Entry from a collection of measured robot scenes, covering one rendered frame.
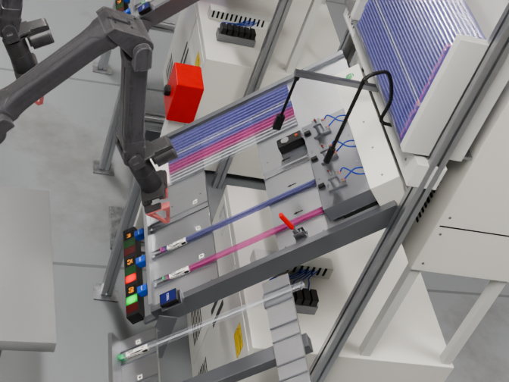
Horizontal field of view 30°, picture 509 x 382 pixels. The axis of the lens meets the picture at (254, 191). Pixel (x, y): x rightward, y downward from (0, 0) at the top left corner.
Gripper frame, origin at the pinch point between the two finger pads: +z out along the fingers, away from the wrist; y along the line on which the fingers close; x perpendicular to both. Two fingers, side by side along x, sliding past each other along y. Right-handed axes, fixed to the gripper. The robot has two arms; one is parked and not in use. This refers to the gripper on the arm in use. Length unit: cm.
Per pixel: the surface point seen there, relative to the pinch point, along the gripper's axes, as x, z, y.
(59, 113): 68, 63, 156
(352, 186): -50, 2, -13
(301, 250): -32.2, 10.8, -20.6
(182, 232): 0.5, 14.8, 4.6
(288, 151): -35.1, 8.3, 15.2
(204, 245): -5.7, 14.0, -4.3
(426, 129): -71, -16, -22
